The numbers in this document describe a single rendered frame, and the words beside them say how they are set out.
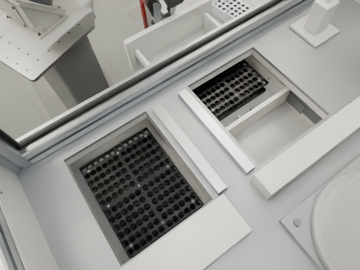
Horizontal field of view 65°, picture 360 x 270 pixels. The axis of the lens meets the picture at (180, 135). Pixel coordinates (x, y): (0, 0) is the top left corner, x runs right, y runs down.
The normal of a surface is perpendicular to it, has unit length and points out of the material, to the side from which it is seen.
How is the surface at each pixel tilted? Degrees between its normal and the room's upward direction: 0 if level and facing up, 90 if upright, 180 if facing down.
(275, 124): 0
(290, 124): 0
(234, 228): 0
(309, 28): 90
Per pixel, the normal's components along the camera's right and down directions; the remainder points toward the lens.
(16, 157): 0.58, 0.72
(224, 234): -0.04, -0.45
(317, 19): -0.82, 0.53
